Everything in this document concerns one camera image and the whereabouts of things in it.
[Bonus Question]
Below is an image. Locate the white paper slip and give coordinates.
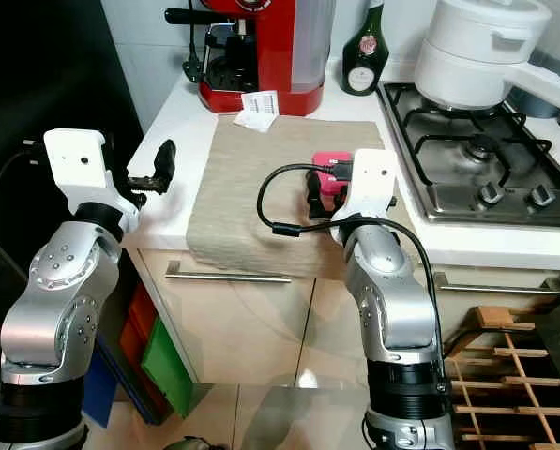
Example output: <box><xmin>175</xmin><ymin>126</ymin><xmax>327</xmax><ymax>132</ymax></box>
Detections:
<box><xmin>233</xmin><ymin>91</ymin><xmax>280</xmax><ymax>132</ymax></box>

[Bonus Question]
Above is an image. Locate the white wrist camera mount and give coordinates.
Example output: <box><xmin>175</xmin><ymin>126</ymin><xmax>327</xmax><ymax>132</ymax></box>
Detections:
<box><xmin>43</xmin><ymin>128</ymin><xmax>138</xmax><ymax>235</ymax></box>
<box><xmin>331</xmin><ymin>147</ymin><xmax>400</xmax><ymax>226</ymax></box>

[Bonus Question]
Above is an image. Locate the dark green glass bottle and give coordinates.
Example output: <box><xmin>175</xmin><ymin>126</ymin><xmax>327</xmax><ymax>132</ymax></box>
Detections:
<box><xmin>341</xmin><ymin>0</ymin><xmax>391</xmax><ymax>97</ymax></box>

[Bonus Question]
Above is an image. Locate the steel gas hob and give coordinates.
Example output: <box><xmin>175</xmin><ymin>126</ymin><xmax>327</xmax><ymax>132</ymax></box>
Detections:
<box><xmin>376</xmin><ymin>82</ymin><xmax>560</xmax><ymax>228</ymax></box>

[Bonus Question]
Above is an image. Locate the metal drawer handle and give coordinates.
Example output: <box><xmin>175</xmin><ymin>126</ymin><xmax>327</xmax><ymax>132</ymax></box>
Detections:
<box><xmin>434</xmin><ymin>272</ymin><xmax>560</xmax><ymax>297</ymax></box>

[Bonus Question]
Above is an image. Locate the white saucepan with handle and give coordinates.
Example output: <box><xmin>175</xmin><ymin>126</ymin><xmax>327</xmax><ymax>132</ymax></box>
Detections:
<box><xmin>414</xmin><ymin>0</ymin><xmax>560</xmax><ymax>118</ymax></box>

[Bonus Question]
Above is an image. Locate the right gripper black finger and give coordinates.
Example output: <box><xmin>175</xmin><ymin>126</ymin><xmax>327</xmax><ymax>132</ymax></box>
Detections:
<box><xmin>304</xmin><ymin>169</ymin><xmax>327</xmax><ymax>218</ymax></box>

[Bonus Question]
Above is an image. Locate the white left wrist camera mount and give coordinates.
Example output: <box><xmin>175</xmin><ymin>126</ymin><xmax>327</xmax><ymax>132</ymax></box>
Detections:
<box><xmin>43</xmin><ymin>128</ymin><xmax>138</xmax><ymax>235</ymax></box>

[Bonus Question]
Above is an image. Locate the beige cloth mat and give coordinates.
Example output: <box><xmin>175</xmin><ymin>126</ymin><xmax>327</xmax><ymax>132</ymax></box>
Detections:
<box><xmin>186</xmin><ymin>117</ymin><xmax>388</xmax><ymax>282</ymax></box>

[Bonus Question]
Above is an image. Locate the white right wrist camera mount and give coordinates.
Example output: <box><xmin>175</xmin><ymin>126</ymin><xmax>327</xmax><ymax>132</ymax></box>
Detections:
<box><xmin>331</xmin><ymin>147</ymin><xmax>400</xmax><ymax>226</ymax></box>

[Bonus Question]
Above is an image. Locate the blue plastic bin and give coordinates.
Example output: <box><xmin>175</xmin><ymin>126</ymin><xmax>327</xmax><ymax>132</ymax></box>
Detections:
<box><xmin>81</xmin><ymin>347</ymin><xmax>130</xmax><ymax>429</ymax></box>

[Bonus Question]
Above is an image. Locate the red espresso machine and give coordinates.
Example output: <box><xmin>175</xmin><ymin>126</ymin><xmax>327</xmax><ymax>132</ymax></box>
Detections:
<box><xmin>165</xmin><ymin>0</ymin><xmax>337</xmax><ymax>118</ymax></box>

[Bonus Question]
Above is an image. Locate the black glossy tall appliance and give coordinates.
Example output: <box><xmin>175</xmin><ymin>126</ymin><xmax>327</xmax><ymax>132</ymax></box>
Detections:
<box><xmin>0</xmin><ymin>0</ymin><xmax>144</xmax><ymax>395</ymax></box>

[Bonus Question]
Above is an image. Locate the beige kitchen base cabinet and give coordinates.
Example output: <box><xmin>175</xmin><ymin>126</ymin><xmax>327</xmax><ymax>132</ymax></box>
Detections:
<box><xmin>129</xmin><ymin>248</ymin><xmax>560</xmax><ymax>390</ymax></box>

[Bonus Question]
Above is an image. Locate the wooden wine rack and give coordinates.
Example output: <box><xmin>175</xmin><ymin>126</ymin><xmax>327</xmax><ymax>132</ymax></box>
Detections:
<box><xmin>444</xmin><ymin>305</ymin><xmax>560</xmax><ymax>450</ymax></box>

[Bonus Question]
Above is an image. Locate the long metal cabinet handle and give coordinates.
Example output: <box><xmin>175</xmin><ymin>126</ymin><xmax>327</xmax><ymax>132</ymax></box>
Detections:
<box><xmin>165</xmin><ymin>261</ymin><xmax>293</xmax><ymax>284</ymax></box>

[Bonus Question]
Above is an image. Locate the green plastic bin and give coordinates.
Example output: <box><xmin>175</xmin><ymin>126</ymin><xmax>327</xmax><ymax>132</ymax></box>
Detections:
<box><xmin>139</xmin><ymin>314</ymin><xmax>194</xmax><ymax>420</ymax></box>

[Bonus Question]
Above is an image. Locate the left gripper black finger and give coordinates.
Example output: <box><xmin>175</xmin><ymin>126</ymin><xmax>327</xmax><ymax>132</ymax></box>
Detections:
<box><xmin>153</xmin><ymin>139</ymin><xmax>178</xmax><ymax>196</ymax></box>

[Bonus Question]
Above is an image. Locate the red plastic bin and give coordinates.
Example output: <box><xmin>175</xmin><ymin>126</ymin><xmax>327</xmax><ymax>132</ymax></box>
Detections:
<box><xmin>125</xmin><ymin>281</ymin><xmax>163</xmax><ymax>385</ymax></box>

